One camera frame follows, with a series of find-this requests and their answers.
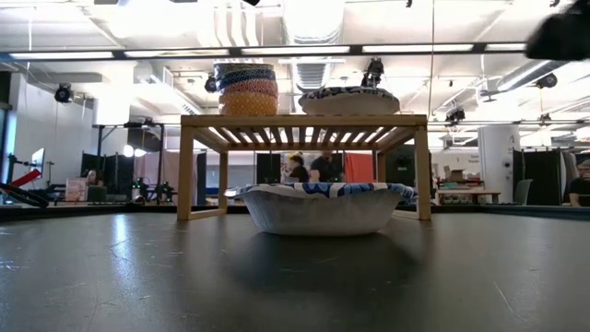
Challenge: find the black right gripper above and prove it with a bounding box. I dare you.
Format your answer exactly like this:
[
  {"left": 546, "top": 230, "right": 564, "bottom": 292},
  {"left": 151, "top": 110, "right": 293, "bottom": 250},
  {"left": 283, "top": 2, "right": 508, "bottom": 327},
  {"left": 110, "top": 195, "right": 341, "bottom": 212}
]
[{"left": 525, "top": 0, "right": 590, "bottom": 62}]

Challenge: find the blue white paper bowl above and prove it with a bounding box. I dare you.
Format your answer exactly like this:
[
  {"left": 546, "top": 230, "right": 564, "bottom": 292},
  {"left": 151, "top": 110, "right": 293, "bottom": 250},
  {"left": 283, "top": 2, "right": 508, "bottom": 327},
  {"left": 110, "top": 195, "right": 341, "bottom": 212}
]
[
  {"left": 229, "top": 181, "right": 419, "bottom": 238},
  {"left": 297, "top": 85, "right": 402, "bottom": 116}
]

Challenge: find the blue patterned bowl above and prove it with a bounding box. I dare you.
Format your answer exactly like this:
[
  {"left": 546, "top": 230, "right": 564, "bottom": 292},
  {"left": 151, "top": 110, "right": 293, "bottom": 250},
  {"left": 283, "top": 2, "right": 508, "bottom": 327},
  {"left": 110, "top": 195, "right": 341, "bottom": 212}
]
[{"left": 215, "top": 67, "right": 277, "bottom": 89}]

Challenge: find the yellow patterned bowl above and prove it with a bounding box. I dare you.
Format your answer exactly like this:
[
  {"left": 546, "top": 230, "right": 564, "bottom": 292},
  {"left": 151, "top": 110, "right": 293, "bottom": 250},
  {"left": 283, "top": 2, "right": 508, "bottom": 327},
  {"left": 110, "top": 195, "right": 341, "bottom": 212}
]
[{"left": 218, "top": 90, "right": 280, "bottom": 116}]

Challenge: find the wooden slatted shelf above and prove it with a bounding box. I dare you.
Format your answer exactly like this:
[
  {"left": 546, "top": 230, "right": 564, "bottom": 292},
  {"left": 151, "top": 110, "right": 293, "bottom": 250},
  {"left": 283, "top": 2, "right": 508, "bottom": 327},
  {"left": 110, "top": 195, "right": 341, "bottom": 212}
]
[{"left": 177, "top": 113, "right": 433, "bottom": 221}]

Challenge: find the black partition panel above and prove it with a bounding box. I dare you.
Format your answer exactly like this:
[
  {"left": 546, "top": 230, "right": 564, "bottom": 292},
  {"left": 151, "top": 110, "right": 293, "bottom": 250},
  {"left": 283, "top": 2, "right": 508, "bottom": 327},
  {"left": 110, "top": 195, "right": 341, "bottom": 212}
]
[
  {"left": 255, "top": 152, "right": 283, "bottom": 184},
  {"left": 512, "top": 148, "right": 562, "bottom": 207}
]

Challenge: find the person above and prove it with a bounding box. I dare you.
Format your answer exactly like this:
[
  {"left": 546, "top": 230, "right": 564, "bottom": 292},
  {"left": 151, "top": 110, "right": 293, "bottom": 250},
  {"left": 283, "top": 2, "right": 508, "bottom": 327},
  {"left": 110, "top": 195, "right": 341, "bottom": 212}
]
[
  {"left": 309, "top": 149, "right": 345, "bottom": 184},
  {"left": 566, "top": 159, "right": 590, "bottom": 208},
  {"left": 84, "top": 168, "right": 106, "bottom": 189},
  {"left": 286, "top": 151, "right": 312, "bottom": 184}
]

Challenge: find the grey office chair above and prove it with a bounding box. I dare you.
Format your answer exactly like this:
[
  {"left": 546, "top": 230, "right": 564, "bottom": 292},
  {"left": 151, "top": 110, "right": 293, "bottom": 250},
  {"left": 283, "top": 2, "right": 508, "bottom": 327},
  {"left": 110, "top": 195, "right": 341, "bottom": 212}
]
[{"left": 513, "top": 178, "right": 535, "bottom": 207}]

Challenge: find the cardboard box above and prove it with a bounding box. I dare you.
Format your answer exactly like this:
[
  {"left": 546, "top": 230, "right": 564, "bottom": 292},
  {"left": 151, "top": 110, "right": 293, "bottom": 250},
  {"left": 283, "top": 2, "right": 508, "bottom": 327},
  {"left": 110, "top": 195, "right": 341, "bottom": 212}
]
[{"left": 442, "top": 165, "right": 466, "bottom": 184}]

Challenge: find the wooden background table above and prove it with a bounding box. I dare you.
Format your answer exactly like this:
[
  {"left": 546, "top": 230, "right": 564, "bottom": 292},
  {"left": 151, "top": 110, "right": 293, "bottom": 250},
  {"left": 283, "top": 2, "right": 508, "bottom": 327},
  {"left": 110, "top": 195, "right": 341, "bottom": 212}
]
[{"left": 435, "top": 187, "right": 502, "bottom": 206}]

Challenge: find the dark hanging device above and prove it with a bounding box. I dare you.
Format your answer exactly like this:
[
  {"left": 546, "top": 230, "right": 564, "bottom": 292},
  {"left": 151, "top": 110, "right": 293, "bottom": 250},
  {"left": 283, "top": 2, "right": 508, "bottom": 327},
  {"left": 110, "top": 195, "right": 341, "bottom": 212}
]
[{"left": 360, "top": 56, "right": 386, "bottom": 89}]

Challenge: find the orange curtain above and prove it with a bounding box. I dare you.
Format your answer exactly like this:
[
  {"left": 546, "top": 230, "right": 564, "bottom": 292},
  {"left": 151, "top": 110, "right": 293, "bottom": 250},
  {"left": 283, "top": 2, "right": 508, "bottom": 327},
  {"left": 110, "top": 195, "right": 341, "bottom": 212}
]
[{"left": 343, "top": 152, "right": 376, "bottom": 184}]

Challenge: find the long ceiling light bar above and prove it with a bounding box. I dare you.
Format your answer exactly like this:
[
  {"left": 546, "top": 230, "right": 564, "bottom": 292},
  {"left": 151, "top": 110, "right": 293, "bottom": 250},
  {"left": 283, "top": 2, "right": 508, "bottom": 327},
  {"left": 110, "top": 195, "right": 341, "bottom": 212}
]
[{"left": 0, "top": 42, "right": 529, "bottom": 61}]

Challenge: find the dark background robot station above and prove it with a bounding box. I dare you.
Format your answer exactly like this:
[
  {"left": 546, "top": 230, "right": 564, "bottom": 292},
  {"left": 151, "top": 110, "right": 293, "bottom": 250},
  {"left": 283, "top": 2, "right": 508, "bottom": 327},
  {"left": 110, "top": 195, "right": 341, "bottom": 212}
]
[{"left": 131, "top": 179, "right": 179, "bottom": 207}]

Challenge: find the dark table mat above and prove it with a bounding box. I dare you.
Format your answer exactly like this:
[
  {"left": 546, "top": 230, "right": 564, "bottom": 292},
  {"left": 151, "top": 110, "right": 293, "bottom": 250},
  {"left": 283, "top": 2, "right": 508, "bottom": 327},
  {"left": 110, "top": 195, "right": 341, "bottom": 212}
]
[{"left": 0, "top": 209, "right": 590, "bottom": 332}]

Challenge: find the pink sign board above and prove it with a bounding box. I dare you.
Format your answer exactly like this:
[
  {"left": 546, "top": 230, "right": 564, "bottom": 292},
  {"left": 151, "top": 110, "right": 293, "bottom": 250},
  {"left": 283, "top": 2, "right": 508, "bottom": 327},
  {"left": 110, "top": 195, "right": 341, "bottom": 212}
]
[{"left": 65, "top": 177, "right": 89, "bottom": 203}]

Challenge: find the background monitor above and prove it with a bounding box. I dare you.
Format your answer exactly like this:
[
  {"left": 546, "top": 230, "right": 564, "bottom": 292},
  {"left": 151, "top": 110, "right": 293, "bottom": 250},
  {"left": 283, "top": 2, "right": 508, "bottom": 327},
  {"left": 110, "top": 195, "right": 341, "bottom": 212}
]
[{"left": 30, "top": 147, "right": 46, "bottom": 175}]

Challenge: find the red angled bar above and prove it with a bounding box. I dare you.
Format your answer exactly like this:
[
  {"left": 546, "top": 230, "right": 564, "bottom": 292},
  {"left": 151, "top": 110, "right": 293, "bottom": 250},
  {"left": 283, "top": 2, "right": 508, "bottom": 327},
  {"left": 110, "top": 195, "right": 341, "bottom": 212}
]
[{"left": 7, "top": 168, "right": 42, "bottom": 189}]

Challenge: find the black angled tube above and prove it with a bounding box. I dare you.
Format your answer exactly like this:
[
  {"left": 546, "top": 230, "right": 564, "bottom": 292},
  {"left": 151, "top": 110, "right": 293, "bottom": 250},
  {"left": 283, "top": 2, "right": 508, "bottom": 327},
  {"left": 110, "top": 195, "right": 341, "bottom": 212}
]
[{"left": 0, "top": 182, "right": 51, "bottom": 209}]

